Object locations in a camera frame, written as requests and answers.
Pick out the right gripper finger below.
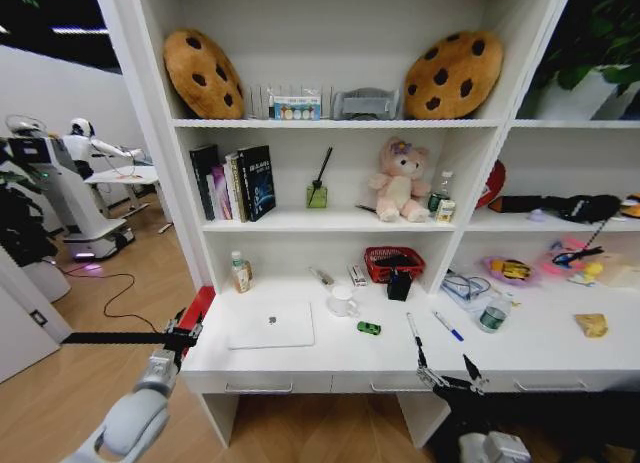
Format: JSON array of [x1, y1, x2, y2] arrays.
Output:
[[461, 352, 490, 395], [413, 334, 448, 390]]

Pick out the white pen blue cap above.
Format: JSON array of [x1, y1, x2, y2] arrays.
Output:
[[432, 310, 465, 343]]

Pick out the water bottle green label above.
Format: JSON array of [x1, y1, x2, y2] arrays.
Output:
[[478, 292, 516, 335]]

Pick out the tea drink bottle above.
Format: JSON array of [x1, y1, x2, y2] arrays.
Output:
[[230, 250, 255, 295]]

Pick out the white closed laptop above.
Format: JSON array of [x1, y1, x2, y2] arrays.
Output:
[[226, 300, 317, 351]]

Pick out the black pen holder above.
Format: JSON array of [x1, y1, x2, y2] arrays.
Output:
[[386, 267, 415, 302]]

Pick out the white ceramic mug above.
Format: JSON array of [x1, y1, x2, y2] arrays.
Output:
[[326, 285, 361, 319]]

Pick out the purple plate with snacks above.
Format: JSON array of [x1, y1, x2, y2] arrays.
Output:
[[480, 254, 542, 289]]

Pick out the red plastic basket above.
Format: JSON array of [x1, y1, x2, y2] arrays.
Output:
[[363, 245, 427, 283]]

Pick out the white round planter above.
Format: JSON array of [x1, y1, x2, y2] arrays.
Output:
[[18, 255, 73, 305]]

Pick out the small grey brush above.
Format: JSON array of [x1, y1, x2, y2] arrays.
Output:
[[309, 266, 336, 288]]

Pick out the pink purple book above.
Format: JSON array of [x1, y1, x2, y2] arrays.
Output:
[[206, 164, 234, 222]]

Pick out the black hardcover book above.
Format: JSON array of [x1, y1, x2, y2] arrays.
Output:
[[189, 144, 220, 222]]

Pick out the white spine book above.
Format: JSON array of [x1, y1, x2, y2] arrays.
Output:
[[223, 152, 249, 223]]

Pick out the white bookshelf desk unit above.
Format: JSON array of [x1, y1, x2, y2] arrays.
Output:
[[92, 0, 640, 450]]

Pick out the small cream drink carton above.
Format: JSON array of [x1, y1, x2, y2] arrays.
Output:
[[434, 199, 458, 224]]

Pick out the black glasses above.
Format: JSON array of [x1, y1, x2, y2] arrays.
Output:
[[551, 245, 606, 267]]

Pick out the white background table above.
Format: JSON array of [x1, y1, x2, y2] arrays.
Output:
[[83, 164, 162, 220]]

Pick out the black book blue cover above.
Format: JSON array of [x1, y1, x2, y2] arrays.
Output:
[[236, 144, 277, 223]]

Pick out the white wheeled robot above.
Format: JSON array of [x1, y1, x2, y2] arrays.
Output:
[[0, 114, 137, 262]]

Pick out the beige flat box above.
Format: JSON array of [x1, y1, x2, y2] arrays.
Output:
[[594, 252, 640, 290]]

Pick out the green reed diffuser bottle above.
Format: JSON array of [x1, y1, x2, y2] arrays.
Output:
[[305, 146, 334, 209]]

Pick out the pink plush bunny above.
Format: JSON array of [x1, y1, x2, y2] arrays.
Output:
[[368, 136, 433, 223]]

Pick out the red plush toy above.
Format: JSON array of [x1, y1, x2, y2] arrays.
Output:
[[476, 158, 508, 210]]

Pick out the black plush toy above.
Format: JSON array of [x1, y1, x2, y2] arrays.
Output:
[[489, 193, 624, 225]]

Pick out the white humanoid robot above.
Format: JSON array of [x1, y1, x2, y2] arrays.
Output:
[[61, 117, 147, 180]]

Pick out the white slatted file rack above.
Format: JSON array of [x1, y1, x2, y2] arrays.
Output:
[[247, 84, 334, 120]]

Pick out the colourful printed card box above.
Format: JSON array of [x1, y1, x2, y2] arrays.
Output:
[[272, 95, 322, 121]]

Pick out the brown cookie plush pillow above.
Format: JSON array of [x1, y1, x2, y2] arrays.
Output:
[[163, 29, 246, 120], [403, 30, 505, 120]]

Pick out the grey desk tray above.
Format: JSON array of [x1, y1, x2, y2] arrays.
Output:
[[332, 87, 402, 120]]

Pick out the white plant pot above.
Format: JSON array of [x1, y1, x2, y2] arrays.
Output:
[[518, 65, 640, 121]]

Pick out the green leafy plant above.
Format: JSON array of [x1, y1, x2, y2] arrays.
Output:
[[535, 0, 640, 97]]

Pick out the silver drawer handle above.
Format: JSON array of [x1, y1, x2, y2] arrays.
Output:
[[513, 378, 588, 392], [224, 381, 294, 395], [369, 381, 427, 394]]

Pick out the black floor cable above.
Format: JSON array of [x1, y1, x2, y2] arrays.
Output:
[[63, 265, 167, 335]]

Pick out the clear bag blue cable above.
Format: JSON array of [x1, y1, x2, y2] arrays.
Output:
[[440, 271, 494, 312]]

